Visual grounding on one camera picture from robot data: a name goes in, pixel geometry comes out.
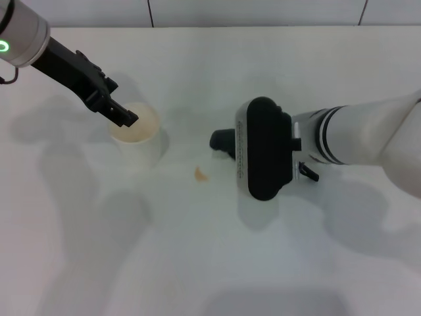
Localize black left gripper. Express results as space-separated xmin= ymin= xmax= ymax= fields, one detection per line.
xmin=30 ymin=37 xmax=139 ymax=129

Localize white paper cup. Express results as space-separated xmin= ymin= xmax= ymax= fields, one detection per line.
xmin=109 ymin=102 xmax=170 ymax=166

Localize brown water stain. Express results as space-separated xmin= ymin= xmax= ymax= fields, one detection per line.
xmin=193 ymin=166 xmax=210 ymax=183

